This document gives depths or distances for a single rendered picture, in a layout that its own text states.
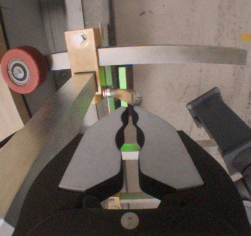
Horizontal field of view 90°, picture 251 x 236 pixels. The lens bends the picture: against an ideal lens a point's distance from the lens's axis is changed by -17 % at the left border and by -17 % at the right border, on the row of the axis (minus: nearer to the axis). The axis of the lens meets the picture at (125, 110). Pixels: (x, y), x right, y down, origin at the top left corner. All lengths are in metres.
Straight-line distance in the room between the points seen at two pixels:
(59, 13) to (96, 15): 0.16
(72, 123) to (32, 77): 0.14
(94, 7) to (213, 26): 0.99
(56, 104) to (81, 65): 0.12
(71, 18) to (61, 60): 0.26
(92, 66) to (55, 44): 0.31
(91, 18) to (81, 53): 0.18
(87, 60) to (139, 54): 0.09
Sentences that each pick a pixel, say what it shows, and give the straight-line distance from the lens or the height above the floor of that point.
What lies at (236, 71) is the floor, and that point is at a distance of 1.47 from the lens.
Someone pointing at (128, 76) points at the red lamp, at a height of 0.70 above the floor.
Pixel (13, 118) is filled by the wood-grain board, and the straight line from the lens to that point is 0.36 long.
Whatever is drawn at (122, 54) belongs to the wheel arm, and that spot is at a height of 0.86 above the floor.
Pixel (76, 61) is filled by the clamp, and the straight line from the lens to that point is 0.27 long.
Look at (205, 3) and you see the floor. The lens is 1.26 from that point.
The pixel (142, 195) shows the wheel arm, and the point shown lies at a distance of 0.60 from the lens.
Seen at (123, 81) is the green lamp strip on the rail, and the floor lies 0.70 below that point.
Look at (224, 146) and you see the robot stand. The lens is 1.01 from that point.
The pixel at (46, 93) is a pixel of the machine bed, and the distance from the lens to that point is 0.54.
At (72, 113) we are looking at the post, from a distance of 0.16.
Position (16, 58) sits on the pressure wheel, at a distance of 0.28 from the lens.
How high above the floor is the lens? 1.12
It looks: 60 degrees down
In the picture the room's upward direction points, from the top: 178 degrees counter-clockwise
